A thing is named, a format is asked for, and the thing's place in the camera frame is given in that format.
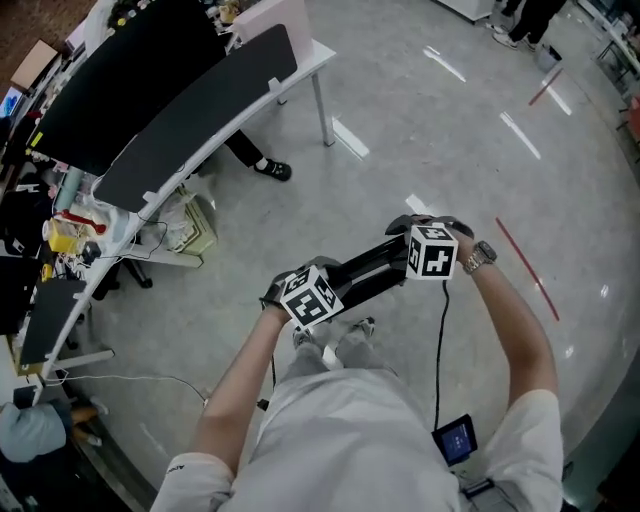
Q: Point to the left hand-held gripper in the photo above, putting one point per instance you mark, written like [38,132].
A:
[310,300]

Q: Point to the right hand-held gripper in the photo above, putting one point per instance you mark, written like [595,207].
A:
[432,255]

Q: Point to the black folding chair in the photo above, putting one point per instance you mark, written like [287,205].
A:
[375,270]

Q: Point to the person's left forearm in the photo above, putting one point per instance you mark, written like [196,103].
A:
[235,390]

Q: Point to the person's right forearm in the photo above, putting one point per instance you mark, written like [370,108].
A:
[520,330]

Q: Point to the black office chair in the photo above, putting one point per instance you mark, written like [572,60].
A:
[130,277]

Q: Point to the person's left shoe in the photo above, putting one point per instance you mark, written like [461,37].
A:
[303,337]

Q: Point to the person's shoe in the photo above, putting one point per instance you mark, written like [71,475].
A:
[362,327]
[303,337]

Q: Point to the silver wristwatch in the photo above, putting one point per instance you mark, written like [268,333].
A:
[481,256]

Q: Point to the person's right shoe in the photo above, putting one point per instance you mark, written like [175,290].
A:
[362,327]

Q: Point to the person's light grey trousers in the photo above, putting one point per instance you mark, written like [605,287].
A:
[350,357]

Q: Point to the striped paper bag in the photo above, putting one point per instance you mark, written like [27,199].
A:
[200,225]

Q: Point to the person's white shirt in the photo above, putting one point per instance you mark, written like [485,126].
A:
[350,440]

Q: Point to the white plastic bag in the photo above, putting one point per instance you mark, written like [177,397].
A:
[167,220]

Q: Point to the black small screen device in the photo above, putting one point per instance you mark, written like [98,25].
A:
[455,440]

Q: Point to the dark grey divider panel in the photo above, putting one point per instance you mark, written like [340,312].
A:
[50,320]
[200,120]

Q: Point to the grey plastic bucket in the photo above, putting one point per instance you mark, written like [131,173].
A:
[547,59]

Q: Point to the white long desk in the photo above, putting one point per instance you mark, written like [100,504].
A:
[320,52]

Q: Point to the yellow bottle on desk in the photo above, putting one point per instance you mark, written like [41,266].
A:
[62,237]

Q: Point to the pale green pouch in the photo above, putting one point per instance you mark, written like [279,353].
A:
[67,190]

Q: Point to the white rectangular box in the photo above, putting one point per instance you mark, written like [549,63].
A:
[272,25]

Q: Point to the black monitor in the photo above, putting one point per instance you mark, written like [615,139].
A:
[130,85]
[17,295]

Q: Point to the black garment with white logo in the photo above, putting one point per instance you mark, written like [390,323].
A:
[27,215]

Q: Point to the brown cardboard box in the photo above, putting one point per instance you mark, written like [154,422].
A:
[35,62]

